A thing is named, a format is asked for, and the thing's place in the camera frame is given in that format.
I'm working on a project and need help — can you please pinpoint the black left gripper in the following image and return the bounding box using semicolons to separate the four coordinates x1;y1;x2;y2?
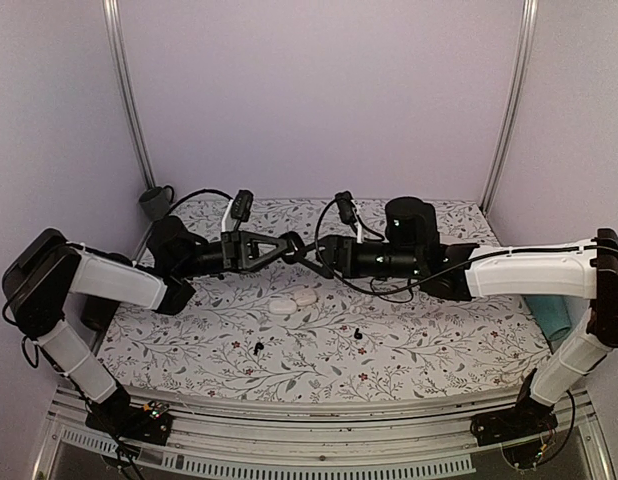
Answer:
176;229;290;279

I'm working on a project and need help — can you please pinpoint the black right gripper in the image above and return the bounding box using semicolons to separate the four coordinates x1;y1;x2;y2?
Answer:
294;234;423;279

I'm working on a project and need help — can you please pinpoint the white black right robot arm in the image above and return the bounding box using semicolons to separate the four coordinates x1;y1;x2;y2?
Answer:
284;197;618;436

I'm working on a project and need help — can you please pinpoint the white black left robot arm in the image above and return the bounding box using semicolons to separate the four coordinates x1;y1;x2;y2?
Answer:
2;216;292;434

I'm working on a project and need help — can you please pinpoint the beige earbud charging case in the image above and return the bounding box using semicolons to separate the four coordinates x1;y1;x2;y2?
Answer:
293;288;318;307

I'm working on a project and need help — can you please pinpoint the white earbud charging case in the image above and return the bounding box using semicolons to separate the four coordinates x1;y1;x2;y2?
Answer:
268;298;298;316

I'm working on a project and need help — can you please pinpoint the floral patterned table mat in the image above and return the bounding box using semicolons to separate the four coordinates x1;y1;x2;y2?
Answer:
102;198;560;405

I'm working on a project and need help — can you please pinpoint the grey mug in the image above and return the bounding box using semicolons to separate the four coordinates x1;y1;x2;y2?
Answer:
138;185;175;222

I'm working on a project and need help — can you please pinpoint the black cylinder object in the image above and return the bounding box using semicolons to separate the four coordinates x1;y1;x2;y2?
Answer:
80;296;120;332

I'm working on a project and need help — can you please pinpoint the teal rolled towel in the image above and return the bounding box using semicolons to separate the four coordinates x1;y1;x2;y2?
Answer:
524;295;572;342

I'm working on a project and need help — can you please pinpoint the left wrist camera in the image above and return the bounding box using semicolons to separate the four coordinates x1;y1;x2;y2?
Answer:
221;190;254;232

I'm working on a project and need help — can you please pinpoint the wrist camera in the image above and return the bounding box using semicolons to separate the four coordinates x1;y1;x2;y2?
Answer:
334;191;364;244
221;190;254;232

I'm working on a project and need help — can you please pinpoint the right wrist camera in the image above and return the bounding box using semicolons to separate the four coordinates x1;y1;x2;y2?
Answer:
334;191;364;244

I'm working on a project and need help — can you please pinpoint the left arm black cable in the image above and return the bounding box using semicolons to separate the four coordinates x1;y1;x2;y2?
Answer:
163;187;240;216

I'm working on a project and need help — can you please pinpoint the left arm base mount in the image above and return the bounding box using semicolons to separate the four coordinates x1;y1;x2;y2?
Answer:
86;400;174;446

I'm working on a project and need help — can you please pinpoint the front aluminium rail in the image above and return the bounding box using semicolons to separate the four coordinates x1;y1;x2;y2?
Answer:
32;387;618;479

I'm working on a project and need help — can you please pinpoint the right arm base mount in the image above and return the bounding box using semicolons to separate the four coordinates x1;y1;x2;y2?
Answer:
470;397;558;446

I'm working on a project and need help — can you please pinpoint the left aluminium frame post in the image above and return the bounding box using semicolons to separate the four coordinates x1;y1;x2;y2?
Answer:
102;0;156;189

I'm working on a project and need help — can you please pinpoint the aluminium frame post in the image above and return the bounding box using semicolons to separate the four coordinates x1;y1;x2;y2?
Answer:
102;0;156;189
480;0;539;216

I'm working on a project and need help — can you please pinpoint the right aluminium frame post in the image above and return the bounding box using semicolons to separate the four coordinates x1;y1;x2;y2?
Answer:
480;0;539;216

